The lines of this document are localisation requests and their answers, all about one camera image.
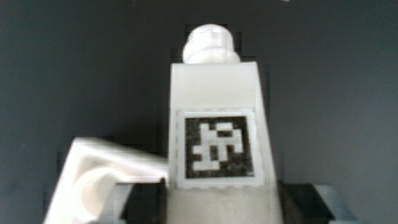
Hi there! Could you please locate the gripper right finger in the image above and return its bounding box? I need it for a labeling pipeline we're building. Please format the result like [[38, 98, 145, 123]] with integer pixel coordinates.
[[278, 182, 362, 224]]

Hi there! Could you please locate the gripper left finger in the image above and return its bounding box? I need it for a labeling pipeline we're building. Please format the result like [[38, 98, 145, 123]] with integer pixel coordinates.
[[102, 179, 166, 224]]

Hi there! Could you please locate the white square tabletop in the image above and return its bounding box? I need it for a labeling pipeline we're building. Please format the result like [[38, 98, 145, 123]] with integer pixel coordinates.
[[42, 137, 168, 224]]

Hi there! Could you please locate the white table leg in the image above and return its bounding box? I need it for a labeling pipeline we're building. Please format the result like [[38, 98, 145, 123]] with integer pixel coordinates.
[[166, 24, 282, 224]]

